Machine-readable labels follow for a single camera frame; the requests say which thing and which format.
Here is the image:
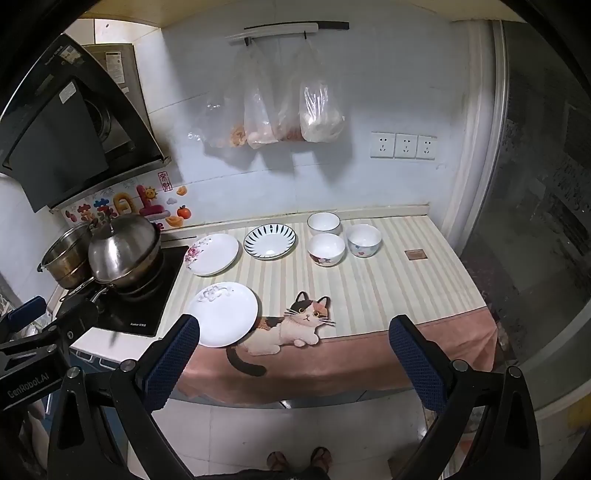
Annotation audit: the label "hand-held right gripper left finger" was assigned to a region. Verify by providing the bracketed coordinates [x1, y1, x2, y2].
[46, 314, 201, 480]

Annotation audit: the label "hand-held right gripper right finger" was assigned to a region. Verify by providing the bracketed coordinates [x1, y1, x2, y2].
[388, 315, 541, 480]

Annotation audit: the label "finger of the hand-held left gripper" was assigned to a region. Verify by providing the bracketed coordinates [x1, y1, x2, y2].
[0, 296, 100, 370]
[0, 296, 48, 344]

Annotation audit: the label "plain white dark-rimmed bowl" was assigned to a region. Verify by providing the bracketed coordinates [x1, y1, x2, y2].
[307, 211, 342, 236]

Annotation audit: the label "steel steamer pot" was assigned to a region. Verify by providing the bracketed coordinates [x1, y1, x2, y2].
[39, 224, 95, 289]

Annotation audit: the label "black induction cooktop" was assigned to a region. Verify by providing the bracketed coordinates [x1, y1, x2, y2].
[65, 244, 190, 337]

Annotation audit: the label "pale floral white plate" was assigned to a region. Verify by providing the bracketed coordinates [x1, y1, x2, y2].
[186, 281, 259, 348]

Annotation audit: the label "steel pot with lid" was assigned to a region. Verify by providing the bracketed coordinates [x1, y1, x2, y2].
[88, 213, 163, 284]

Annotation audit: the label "striped cat print tablecloth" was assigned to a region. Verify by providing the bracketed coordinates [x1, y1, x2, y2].
[171, 215, 499, 407]

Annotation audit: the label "pink floral white plate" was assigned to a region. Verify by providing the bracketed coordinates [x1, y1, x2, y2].
[184, 233, 240, 277]

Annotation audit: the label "white bowl with blue print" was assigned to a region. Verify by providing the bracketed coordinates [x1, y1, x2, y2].
[346, 224, 383, 258]

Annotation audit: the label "white bowl with red print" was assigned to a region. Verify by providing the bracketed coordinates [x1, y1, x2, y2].
[308, 233, 346, 267]

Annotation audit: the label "blue striped white plate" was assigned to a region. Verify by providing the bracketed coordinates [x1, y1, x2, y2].
[243, 224, 297, 260]

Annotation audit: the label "black range hood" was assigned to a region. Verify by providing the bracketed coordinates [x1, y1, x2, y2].
[0, 34, 171, 213]

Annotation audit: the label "glass sliding door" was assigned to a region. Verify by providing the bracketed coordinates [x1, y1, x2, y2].
[443, 21, 591, 421]

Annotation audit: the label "clear plastic bag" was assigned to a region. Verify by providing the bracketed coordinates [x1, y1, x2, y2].
[298, 41, 346, 143]
[188, 46, 259, 149]
[243, 46, 283, 150]
[272, 41, 310, 143]

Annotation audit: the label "colourful wall stickers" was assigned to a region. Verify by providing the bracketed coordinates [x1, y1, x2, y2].
[62, 172, 192, 232]

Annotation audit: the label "wall hook rail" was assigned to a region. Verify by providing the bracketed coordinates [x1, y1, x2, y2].
[226, 21, 350, 45]

